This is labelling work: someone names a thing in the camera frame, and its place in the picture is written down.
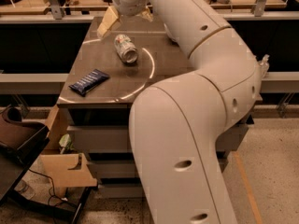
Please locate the cardboard piece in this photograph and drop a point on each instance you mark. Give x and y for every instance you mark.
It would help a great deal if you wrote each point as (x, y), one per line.
(66, 170)

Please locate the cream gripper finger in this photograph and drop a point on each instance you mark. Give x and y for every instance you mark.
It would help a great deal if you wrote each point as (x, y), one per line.
(110, 22)
(146, 14)

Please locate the silver green 7up can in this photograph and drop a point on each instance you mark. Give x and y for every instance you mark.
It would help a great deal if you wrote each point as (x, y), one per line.
(125, 48)

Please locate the grey drawer cabinet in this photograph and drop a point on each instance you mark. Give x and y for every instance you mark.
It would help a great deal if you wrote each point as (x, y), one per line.
(110, 103)

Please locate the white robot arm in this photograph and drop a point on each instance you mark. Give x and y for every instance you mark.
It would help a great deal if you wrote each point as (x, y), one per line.
(174, 124)

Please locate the white ceramic bowl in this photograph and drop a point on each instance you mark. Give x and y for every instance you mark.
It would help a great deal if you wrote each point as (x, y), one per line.
(170, 36)

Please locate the dark brown chair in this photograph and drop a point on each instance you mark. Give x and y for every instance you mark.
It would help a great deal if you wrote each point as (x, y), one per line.
(20, 144)

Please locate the top grey drawer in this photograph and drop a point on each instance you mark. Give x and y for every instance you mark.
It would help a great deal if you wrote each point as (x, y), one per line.
(115, 139)

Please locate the dark blue snack packet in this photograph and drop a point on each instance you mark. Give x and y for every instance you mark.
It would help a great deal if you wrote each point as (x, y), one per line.
(88, 82)

